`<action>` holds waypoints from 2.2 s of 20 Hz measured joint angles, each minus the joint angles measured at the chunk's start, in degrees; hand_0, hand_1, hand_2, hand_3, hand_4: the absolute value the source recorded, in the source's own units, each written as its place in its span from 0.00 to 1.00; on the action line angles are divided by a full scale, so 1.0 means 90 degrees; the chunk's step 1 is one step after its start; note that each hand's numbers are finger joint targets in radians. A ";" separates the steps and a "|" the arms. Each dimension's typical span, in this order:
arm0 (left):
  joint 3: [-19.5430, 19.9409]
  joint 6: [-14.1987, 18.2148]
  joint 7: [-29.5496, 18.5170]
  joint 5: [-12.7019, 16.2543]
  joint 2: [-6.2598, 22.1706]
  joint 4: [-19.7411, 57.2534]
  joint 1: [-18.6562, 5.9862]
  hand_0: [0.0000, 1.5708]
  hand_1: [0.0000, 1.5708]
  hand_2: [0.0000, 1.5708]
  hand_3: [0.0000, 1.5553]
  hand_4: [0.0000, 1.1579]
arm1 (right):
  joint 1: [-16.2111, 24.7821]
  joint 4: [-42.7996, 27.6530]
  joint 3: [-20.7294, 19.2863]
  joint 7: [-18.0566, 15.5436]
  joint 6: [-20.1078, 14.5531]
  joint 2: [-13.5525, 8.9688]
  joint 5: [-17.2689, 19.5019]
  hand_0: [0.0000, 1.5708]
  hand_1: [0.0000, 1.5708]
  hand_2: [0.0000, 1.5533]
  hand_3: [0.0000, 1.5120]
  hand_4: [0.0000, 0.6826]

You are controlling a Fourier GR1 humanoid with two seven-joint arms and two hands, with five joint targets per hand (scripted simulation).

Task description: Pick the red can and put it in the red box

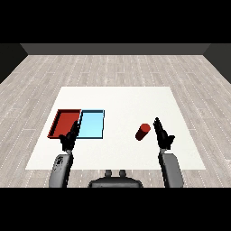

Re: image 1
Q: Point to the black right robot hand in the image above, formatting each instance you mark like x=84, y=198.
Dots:
x=162, y=135

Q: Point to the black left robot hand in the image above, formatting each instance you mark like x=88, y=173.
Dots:
x=69, y=138

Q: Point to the red open box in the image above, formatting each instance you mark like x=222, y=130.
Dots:
x=61, y=122

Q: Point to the red can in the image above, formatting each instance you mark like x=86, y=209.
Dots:
x=143, y=131

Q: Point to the light blue open box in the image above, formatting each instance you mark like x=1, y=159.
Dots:
x=90, y=124

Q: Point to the dark grey robot body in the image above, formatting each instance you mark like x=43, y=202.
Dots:
x=115, y=181

